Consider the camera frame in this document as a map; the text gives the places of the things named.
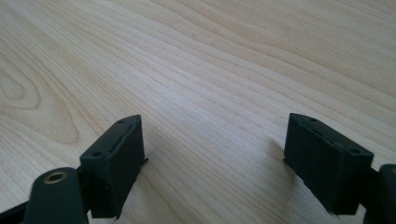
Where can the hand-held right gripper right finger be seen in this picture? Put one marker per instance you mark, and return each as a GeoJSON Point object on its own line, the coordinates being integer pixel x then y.
{"type": "Point", "coordinates": [327, 168]}

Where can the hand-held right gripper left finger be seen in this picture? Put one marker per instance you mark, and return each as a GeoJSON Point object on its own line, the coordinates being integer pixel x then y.
{"type": "Point", "coordinates": [121, 155]}

